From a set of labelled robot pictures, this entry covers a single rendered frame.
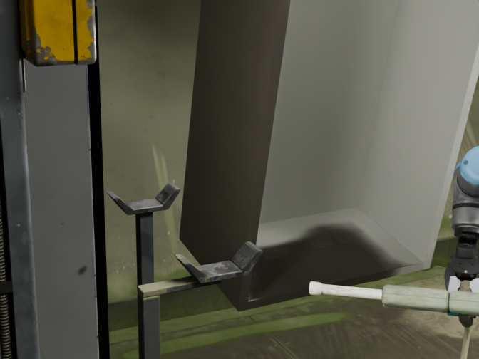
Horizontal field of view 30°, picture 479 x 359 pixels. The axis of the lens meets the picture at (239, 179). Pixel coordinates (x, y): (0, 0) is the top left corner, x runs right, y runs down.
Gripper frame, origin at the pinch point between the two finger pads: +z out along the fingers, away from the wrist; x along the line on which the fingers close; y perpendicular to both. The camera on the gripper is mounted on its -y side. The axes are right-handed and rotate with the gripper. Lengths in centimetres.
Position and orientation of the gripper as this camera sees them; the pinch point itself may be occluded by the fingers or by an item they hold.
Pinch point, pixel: (462, 310)
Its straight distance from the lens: 217.7
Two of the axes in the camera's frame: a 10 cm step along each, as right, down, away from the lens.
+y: 2.5, 3.4, 9.0
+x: -9.6, -0.6, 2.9
